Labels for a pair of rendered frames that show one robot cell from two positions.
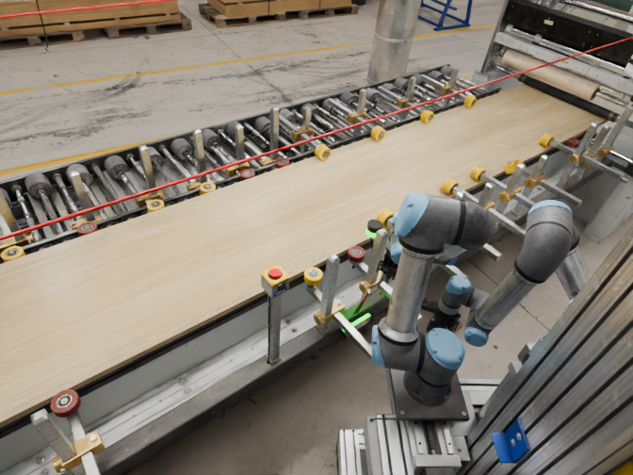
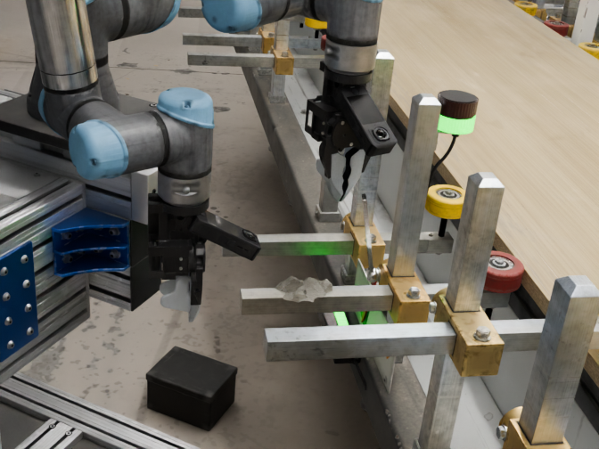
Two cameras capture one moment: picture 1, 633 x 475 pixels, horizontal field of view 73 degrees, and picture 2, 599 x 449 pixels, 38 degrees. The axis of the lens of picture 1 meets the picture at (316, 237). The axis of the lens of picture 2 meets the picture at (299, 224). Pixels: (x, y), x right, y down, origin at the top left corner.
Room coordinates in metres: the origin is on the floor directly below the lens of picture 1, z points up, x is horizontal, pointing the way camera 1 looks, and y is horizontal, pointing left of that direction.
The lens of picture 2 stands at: (1.73, -1.41, 1.58)
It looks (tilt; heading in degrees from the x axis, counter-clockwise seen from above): 28 degrees down; 119
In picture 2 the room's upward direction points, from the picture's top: 5 degrees clockwise
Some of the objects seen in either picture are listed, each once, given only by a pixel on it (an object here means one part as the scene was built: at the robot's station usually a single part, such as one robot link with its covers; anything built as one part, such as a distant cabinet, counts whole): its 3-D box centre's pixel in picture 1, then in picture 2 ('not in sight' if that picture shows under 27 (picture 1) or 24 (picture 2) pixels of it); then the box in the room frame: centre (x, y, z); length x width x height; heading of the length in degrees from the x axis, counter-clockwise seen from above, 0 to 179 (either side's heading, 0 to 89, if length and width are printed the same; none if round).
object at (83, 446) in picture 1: (78, 451); (281, 59); (0.47, 0.66, 0.84); 0.13 x 0.06 x 0.05; 131
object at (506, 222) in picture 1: (487, 209); not in sight; (1.79, -0.86, 0.95); 0.50 x 0.04 x 0.04; 41
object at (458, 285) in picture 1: (457, 291); (183, 132); (1.04, -0.53, 1.13); 0.09 x 0.08 x 0.11; 69
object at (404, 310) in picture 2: (373, 282); (403, 290); (1.30, -0.27, 0.85); 0.13 x 0.06 x 0.05; 131
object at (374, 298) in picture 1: (365, 303); (372, 322); (1.25, -0.25, 0.75); 0.26 x 0.01 x 0.10; 131
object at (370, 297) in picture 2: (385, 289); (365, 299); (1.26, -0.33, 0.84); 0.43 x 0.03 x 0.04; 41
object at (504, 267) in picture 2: (355, 259); (493, 289); (1.42, -0.19, 0.85); 0.08 x 0.08 x 0.11
